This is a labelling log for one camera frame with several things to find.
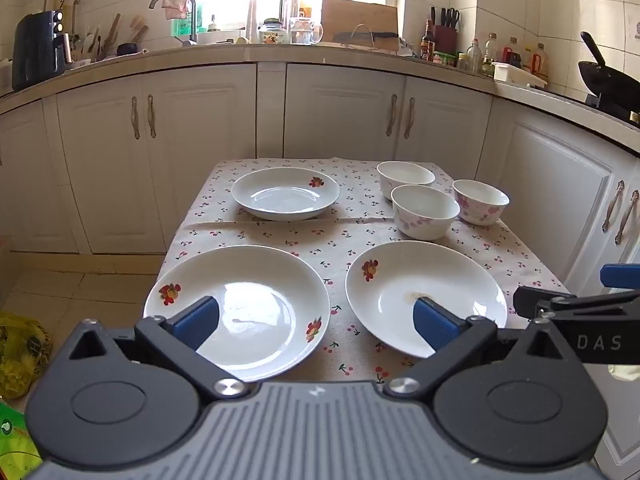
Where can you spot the cherry-print tablecloth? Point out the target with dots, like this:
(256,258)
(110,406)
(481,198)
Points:
(340,240)

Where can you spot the chrome kitchen faucet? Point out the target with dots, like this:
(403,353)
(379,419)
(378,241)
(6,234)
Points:
(192,15)

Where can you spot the yellow plastic bag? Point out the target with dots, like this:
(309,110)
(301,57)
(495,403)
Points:
(20,360)

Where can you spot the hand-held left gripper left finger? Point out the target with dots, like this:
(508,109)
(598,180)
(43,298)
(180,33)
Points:
(197,321)

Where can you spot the orange label bottle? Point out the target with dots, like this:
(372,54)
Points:
(304,10)

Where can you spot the wooden cutting board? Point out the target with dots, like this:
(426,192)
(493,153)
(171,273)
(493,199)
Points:
(350,12)

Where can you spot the small white pink-flower bowl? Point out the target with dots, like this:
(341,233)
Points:
(480,200)

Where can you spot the pink dish cloth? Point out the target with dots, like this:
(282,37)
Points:
(175,5)

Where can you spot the orange cooking oil bottle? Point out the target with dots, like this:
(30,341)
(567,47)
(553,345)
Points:
(540,62)

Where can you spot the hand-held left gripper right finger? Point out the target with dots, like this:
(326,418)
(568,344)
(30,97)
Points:
(435,326)

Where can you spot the plain white bowl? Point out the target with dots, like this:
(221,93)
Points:
(405,175)

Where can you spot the glass teapot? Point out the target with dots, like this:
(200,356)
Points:
(305,32)

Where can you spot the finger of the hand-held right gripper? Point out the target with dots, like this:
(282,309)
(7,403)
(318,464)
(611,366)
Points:
(527,302)
(622,276)

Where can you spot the black air fryer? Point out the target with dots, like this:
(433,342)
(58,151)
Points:
(37,50)

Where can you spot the white plastic tray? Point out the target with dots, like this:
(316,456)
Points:
(515,75)

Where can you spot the black wok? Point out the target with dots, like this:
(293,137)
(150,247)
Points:
(610,80)

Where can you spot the dark red knife block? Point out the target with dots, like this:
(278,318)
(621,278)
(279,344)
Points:
(445,40)

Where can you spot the kitchen utensil rack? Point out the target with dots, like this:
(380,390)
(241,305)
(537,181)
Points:
(100,42)

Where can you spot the green tissue pack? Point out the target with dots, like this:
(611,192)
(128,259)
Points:
(15,440)

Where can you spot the glass jar with lid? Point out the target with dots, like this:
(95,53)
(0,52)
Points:
(272,35)

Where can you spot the black gas stove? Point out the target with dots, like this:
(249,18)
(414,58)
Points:
(615,106)

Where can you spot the clear glass bottle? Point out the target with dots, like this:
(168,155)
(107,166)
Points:
(475,60)

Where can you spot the tall white bottle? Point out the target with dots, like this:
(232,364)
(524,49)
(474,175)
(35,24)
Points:
(253,22)

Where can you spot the green dish soap bottle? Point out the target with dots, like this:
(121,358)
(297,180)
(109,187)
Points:
(201,15)

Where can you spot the small black bowl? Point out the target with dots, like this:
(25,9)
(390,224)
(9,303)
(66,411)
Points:
(127,49)

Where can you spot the white fruit-print plate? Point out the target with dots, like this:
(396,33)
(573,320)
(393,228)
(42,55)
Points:
(425,270)
(260,280)
(285,195)

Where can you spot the dark sauce bottle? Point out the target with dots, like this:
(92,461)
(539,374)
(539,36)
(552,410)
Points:
(427,47)

